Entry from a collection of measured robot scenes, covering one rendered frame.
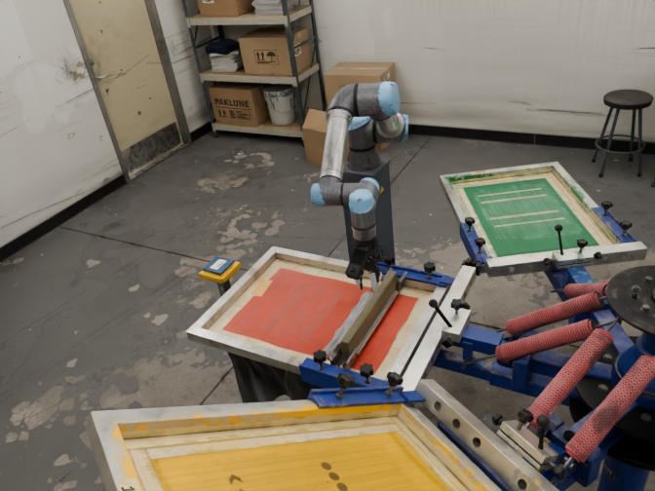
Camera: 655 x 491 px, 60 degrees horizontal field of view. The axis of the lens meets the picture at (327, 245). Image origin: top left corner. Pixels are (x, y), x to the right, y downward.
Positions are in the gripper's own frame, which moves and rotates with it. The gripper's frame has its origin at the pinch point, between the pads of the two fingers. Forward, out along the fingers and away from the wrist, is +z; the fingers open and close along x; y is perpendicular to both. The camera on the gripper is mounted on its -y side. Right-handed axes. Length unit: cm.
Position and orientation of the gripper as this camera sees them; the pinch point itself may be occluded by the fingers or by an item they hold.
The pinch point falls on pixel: (366, 288)
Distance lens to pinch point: 191.1
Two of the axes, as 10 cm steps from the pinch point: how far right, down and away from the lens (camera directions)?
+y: 4.6, -5.3, 7.1
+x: -8.8, -1.7, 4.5
